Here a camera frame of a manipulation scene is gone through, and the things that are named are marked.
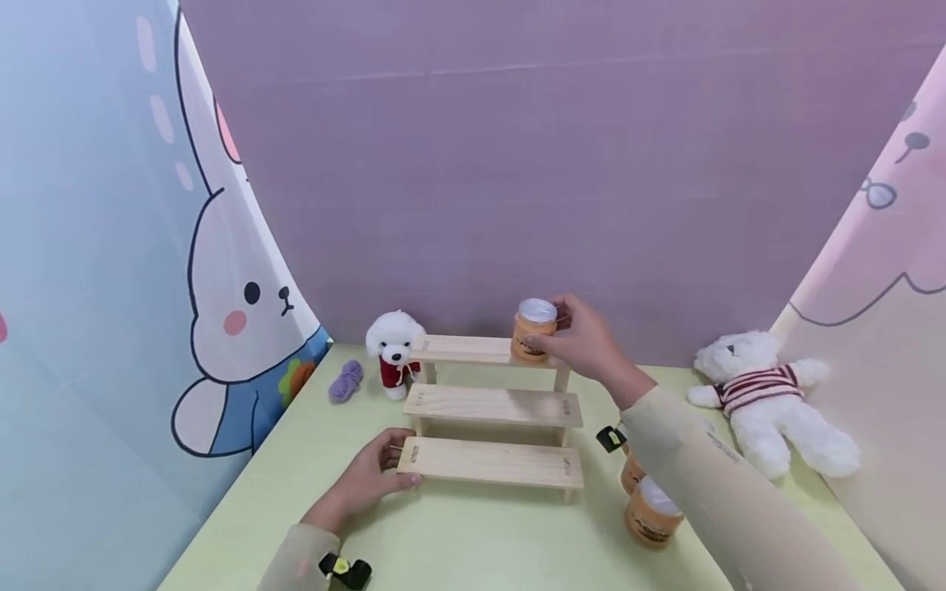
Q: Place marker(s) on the person's right hand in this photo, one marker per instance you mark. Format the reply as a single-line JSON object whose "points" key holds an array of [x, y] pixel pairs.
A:
{"points": [[591, 349]]}

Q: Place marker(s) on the person's left hand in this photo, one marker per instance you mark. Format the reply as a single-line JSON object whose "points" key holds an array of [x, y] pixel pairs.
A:
{"points": [[363, 482]]}

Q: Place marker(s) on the person's right index finger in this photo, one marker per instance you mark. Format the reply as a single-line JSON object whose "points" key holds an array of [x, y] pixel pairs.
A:
{"points": [[565, 305]]}

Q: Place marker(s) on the person's left thumb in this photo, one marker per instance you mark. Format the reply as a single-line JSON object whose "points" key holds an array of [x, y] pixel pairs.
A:
{"points": [[403, 481]]}

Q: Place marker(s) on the person's left index finger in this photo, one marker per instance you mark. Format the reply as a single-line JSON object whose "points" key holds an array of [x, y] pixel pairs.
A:
{"points": [[395, 437]]}

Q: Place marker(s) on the person's right thumb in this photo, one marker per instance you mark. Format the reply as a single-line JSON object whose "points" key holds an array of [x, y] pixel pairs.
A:
{"points": [[562, 349]]}

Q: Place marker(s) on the orange jar with white lid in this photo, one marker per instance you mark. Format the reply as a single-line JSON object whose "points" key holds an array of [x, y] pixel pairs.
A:
{"points": [[632, 473], [652, 513], [533, 330]]}

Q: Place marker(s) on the wooden three-tier step shelf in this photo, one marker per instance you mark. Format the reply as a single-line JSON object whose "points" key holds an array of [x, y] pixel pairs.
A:
{"points": [[494, 414]]}

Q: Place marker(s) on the person's left forearm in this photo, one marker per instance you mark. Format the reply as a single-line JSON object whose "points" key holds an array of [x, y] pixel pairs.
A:
{"points": [[295, 560]]}

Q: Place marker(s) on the person's right forearm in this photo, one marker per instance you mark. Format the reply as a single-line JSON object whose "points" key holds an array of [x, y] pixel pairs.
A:
{"points": [[732, 501]]}

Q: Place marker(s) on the purple yarn skein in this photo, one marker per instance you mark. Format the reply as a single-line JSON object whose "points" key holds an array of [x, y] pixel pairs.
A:
{"points": [[346, 381]]}

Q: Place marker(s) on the white plush dog red scarf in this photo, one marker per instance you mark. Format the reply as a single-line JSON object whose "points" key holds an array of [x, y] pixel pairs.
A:
{"points": [[395, 353]]}

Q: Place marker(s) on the black wrist band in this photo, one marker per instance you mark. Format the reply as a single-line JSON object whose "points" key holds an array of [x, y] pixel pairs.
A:
{"points": [[611, 438], [345, 568]]}

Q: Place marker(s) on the white teddy bear striped shirt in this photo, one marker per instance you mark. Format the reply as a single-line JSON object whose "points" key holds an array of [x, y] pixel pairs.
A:
{"points": [[768, 402]]}

